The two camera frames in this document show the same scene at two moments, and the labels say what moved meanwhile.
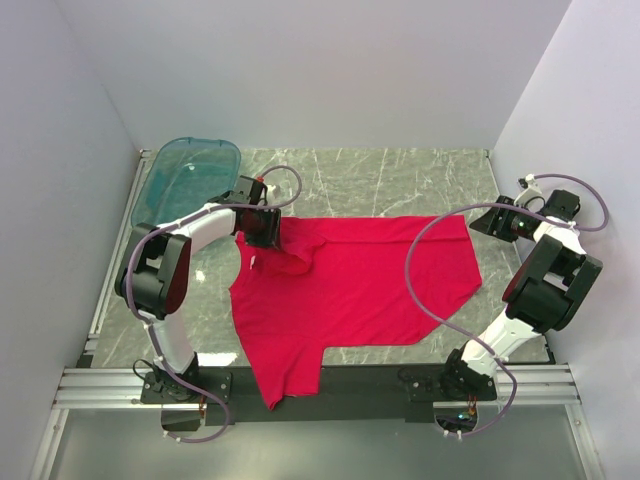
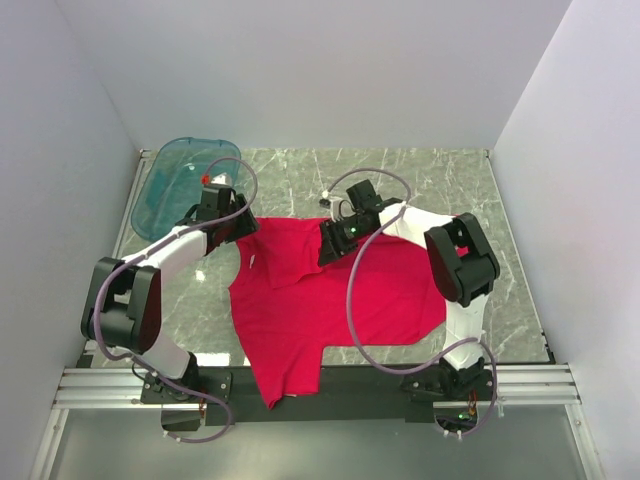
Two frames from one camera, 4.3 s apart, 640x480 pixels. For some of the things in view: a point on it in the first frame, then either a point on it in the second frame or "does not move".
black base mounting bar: [369, 393] does not move
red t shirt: [342, 281] does not move
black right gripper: [489, 223] to [332, 250]
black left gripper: [271, 238] to [247, 226]
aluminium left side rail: [87, 354] does not move
